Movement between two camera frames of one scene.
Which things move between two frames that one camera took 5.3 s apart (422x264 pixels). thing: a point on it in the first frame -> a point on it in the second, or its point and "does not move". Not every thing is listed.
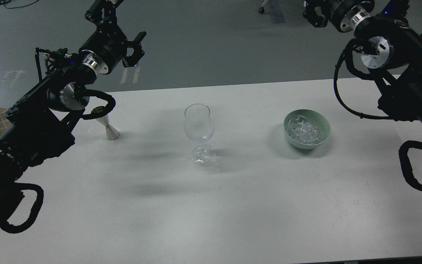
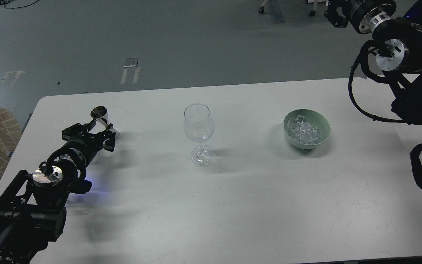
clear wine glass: x=199 y=125 does not move
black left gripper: x=104 y=50 -> x=87 y=145
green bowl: x=306 y=129 does not move
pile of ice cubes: x=302 y=131 does not move
